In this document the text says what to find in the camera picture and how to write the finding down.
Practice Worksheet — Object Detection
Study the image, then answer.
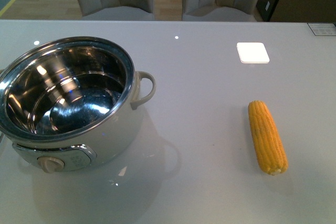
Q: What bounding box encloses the yellow corn cob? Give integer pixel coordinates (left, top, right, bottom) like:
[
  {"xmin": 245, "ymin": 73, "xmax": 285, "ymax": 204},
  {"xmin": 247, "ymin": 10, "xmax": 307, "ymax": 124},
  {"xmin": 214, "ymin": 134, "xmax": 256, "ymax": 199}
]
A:
[{"xmin": 248, "ymin": 101, "xmax": 288, "ymax": 176}]

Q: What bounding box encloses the white electric cooking pot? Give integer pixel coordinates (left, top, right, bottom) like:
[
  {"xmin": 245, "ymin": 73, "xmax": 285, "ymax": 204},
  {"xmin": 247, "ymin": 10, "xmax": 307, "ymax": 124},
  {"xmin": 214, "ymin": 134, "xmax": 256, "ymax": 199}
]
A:
[{"xmin": 1, "ymin": 37, "xmax": 155, "ymax": 173}]

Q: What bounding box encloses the label sticker on table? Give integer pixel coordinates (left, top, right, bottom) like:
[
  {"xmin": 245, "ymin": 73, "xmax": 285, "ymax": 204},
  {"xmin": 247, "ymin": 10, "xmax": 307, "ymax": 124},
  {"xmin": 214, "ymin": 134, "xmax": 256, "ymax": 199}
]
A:
[{"xmin": 308, "ymin": 23, "xmax": 336, "ymax": 36}]

